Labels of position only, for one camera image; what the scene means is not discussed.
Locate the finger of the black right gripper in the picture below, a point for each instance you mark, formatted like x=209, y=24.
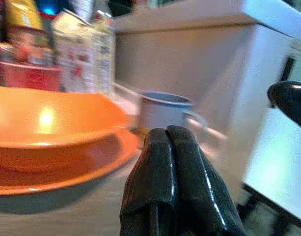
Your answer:
x=292, y=100

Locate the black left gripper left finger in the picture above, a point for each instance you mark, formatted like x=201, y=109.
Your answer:
x=152, y=182

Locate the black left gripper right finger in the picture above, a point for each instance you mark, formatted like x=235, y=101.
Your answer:
x=201, y=186

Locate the orange round plate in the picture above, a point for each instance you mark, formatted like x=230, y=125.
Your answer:
x=54, y=137

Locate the white cabinet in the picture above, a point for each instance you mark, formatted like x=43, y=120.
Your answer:
x=263, y=98

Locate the white mug with blue rim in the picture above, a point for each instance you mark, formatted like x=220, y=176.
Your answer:
x=165, y=110

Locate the white printed carton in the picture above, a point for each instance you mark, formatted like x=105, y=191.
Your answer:
x=85, y=54

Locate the red container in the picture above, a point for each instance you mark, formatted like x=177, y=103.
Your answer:
x=27, y=76

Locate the light blue container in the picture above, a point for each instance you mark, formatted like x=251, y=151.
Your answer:
x=49, y=9

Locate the yellow package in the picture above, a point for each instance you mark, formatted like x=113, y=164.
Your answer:
x=23, y=14

